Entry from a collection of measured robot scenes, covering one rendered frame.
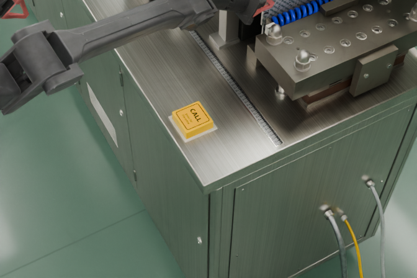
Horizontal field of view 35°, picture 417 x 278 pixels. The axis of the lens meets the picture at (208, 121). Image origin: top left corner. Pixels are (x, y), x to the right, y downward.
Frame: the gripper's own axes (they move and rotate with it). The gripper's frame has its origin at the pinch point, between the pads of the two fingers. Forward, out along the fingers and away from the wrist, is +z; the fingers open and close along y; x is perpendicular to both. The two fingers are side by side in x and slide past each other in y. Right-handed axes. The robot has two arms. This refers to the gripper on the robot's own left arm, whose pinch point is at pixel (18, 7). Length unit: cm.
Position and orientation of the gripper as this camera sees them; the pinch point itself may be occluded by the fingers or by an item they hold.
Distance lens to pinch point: 159.9
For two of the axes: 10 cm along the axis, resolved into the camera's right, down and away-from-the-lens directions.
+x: -6.8, 7.3, 0.4
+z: 3.8, 3.0, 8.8
